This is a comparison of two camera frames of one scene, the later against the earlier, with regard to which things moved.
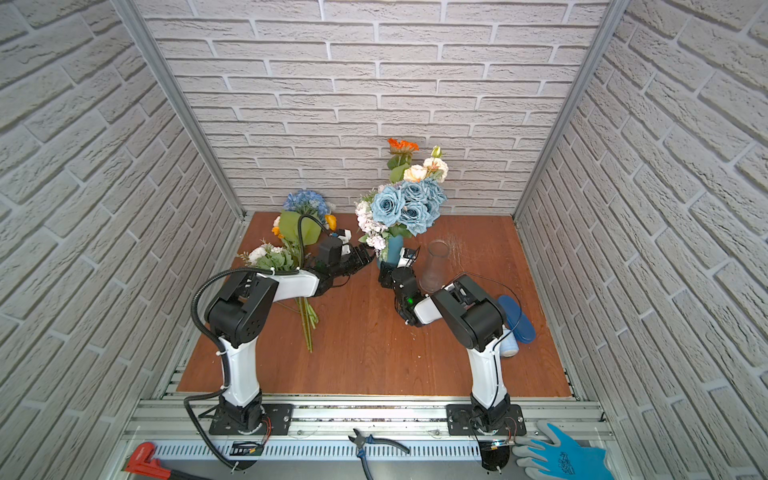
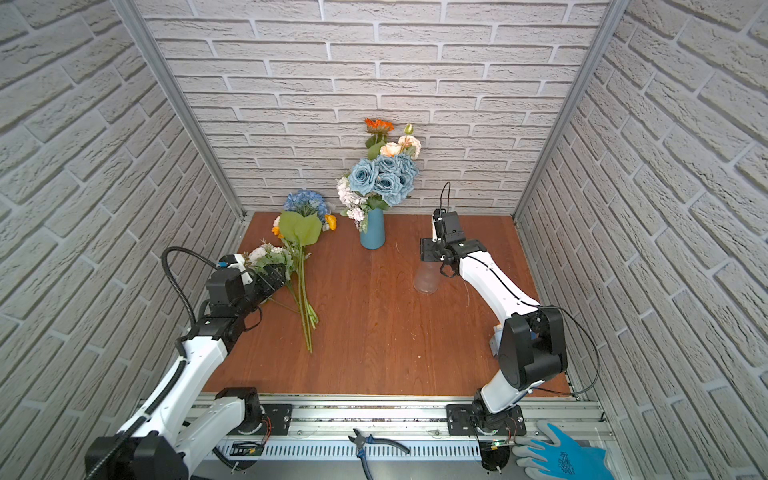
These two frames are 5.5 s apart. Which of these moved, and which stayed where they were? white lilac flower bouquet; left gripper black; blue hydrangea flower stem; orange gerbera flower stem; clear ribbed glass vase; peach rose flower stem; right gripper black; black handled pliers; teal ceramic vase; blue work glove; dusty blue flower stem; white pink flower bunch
Moved: peach rose flower stem; dusty blue flower stem; right gripper black; teal ceramic vase; orange gerbera flower stem; left gripper black; white lilac flower bouquet
Stayed: black handled pliers; white pink flower bunch; blue hydrangea flower stem; blue work glove; clear ribbed glass vase
